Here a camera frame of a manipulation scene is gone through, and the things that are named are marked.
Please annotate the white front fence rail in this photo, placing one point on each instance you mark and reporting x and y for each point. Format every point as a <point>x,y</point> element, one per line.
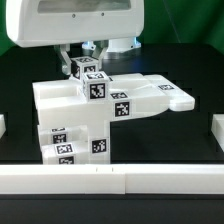
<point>112,179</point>

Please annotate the white part at edge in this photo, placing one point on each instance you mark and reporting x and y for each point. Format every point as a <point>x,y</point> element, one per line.
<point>2,125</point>
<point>218,129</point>

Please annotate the white part at right edge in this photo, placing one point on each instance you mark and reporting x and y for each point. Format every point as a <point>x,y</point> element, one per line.
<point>218,129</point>

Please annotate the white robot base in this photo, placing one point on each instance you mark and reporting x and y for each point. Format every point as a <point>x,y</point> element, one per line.
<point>121,48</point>

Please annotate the white chair seat part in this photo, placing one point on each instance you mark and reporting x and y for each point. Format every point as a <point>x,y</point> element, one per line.
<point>98,140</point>

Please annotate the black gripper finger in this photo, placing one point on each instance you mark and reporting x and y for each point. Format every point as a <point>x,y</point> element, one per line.
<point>100,49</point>
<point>62,51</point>

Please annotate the white tagged cube nut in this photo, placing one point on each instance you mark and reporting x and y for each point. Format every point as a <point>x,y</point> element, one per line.
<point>80,65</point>

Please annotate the white chair back frame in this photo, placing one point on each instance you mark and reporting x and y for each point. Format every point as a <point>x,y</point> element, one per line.
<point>131,95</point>

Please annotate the white part at left edge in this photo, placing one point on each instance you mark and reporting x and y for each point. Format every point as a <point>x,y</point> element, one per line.
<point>2,125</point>

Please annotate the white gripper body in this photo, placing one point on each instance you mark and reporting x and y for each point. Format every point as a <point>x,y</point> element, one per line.
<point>32,23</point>

